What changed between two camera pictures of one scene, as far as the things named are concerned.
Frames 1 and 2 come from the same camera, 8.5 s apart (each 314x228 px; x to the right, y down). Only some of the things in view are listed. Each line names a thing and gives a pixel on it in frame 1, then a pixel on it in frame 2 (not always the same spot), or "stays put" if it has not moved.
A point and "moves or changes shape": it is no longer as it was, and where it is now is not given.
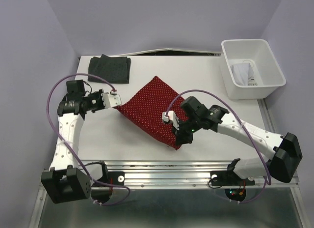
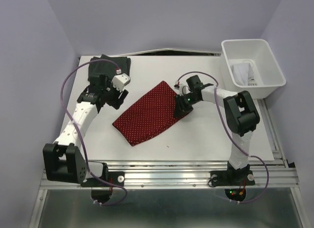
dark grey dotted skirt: [115, 68] stays put
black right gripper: [181, 138] → [180, 107]
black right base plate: [229, 178] stays put
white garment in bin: [244, 74] stays put
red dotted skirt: [146, 107] moves or changes shape
